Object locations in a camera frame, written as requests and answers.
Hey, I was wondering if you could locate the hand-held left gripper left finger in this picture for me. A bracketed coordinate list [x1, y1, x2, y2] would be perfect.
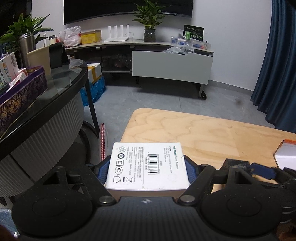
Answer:
[43, 156, 117, 206]

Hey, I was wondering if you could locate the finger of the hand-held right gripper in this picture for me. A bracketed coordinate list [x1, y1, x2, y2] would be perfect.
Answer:
[250, 163, 296, 186]

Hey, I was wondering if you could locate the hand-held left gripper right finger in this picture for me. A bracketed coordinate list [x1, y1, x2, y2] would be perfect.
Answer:
[178, 156, 254, 205]

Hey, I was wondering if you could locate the orange-edged white box tray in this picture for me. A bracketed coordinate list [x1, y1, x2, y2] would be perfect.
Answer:
[274, 139, 296, 171]

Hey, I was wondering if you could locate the white adapter box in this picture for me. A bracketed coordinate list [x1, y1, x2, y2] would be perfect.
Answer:
[105, 142, 190, 197]

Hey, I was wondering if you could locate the red spiral notebook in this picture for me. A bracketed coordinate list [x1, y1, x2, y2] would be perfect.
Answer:
[100, 123, 107, 162]

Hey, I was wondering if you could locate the black round desk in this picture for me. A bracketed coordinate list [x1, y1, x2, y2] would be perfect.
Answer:
[0, 59, 102, 200]

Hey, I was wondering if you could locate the blue plastic bag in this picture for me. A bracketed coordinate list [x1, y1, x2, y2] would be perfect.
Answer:
[80, 77, 106, 107]

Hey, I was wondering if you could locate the white and yellow carton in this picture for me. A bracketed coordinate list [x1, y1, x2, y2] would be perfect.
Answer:
[87, 63, 102, 84]

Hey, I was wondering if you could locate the white cabinet panel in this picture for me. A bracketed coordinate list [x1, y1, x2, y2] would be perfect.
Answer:
[132, 50, 214, 100]

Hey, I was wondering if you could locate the dark blue curtain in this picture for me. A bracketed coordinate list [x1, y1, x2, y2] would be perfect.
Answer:
[251, 0, 296, 134]

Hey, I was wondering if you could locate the purple patterned box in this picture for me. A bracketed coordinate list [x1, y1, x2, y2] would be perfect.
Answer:
[0, 65, 48, 138]

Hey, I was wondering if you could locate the pile of clear packets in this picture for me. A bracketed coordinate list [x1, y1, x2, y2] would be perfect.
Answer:
[162, 35, 212, 56]

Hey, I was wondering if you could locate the black tablet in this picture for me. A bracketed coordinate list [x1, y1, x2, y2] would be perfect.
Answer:
[49, 41, 70, 69]

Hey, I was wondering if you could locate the long low shelf bench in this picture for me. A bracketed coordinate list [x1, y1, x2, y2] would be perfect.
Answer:
[65, 40, 215, 75]

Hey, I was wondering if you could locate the beige paper box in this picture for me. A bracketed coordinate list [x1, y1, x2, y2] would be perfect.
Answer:
[26, 45, 51, 75]

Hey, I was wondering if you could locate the white router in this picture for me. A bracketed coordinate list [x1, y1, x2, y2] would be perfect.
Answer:
[103, 25, 130, 42]

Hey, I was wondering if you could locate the yellow box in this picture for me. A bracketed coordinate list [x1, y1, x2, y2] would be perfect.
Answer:
[80, 30, 102, 45]

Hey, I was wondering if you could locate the black box with green print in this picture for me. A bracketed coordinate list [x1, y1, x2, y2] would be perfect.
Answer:
[183, 24, 204, 42]

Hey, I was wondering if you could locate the white plastic bag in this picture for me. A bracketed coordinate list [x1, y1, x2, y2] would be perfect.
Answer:
[57, 26, 82, 47]

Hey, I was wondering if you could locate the white printed carton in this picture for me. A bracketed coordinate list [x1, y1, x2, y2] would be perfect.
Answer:
[0, 52, 20, 87]

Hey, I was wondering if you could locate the steel tumbler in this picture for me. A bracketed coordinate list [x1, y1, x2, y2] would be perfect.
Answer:
[19, 32, 36, 68]

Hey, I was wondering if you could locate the potted plant in dark pot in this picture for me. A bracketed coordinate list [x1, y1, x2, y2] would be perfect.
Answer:
[131, 0, 166, 42]

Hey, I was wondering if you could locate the leafy green plant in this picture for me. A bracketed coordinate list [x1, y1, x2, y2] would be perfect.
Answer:
[0, 13, 54, 54]

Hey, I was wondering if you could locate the wall television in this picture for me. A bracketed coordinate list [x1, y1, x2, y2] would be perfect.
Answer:
[63, 0, 193, 25]

